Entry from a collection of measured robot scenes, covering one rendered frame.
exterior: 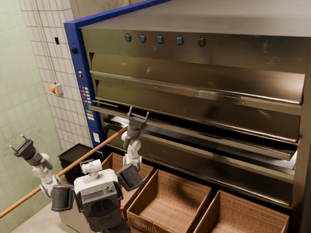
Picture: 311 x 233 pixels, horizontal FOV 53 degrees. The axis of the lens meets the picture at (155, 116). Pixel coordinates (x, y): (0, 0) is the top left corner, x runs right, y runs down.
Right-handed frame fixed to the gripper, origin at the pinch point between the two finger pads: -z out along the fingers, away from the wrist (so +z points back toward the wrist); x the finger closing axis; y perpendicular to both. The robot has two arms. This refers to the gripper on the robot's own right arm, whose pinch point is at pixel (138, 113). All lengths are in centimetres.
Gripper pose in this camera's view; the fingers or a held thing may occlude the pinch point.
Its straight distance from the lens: 191.8
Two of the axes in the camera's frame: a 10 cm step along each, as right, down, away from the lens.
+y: 2.0, -5.7, 8.0
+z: -2.4, 7.6, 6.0
